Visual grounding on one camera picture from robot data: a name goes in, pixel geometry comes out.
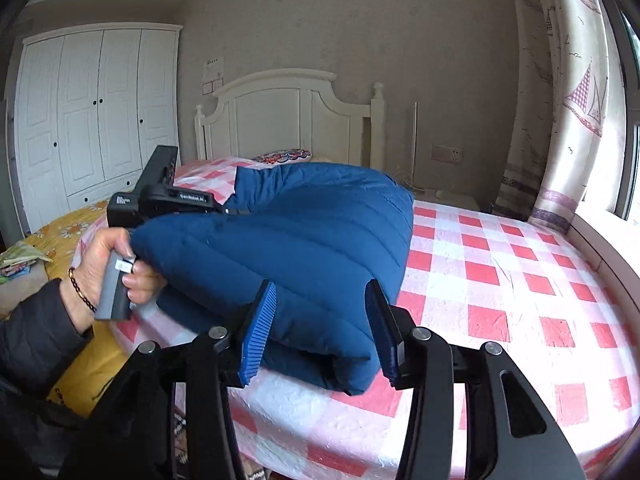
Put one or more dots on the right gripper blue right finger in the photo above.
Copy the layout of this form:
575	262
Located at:
385	332

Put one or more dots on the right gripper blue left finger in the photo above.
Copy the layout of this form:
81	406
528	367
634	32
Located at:
255	331

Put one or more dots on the blue quilted puffer jacket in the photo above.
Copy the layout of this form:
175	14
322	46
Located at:
320	233

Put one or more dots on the black sleeved left forearm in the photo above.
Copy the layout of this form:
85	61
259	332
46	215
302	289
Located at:
39	341

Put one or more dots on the person's left hand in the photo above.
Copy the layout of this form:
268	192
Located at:
83	286

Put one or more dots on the pink checkered bed sheet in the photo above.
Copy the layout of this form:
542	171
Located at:
470	277

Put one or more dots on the white wardrobe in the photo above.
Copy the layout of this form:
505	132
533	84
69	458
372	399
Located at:
92	103

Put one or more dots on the colourful patterned pillow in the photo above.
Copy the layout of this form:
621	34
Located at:
284	157

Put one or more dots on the folded colourful cloth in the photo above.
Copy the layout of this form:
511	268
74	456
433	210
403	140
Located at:
18	259

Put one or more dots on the white bedside table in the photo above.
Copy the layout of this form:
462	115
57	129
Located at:
448	198

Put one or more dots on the white wooden headboard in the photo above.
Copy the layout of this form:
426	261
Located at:
287	108

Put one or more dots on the yellow bedding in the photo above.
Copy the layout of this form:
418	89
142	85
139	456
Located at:
64	241

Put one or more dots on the beige patterned curtain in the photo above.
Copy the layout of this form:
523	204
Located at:
568	95

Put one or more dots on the wall paper notice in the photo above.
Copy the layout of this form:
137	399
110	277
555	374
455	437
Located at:
213	75

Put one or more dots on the wall power socket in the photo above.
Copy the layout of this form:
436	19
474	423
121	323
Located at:
447	154

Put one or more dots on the dark window frame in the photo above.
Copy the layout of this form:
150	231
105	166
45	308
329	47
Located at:
627	41

